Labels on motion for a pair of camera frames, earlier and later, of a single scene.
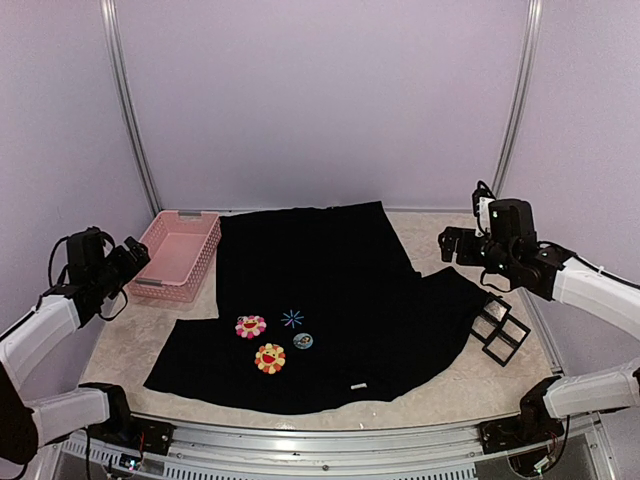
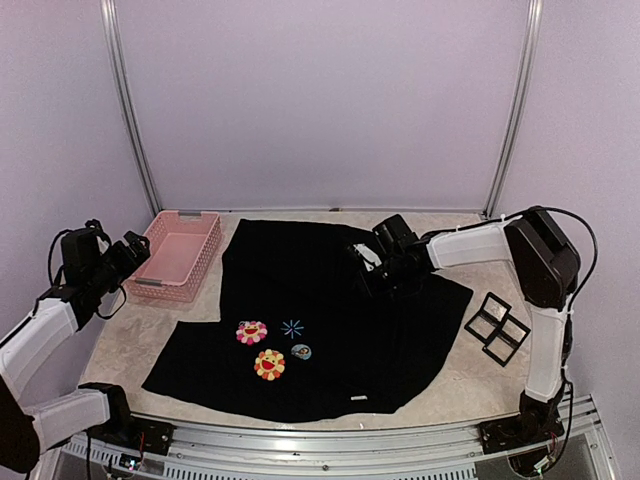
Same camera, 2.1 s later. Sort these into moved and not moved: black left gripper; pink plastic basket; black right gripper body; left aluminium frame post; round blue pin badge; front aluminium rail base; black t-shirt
Moved: round blue pin badge; black right gripper body; black t-shirt
Not moved: front aluminium rail base; black left gripper; left aluminium frame post; pink plastic basket
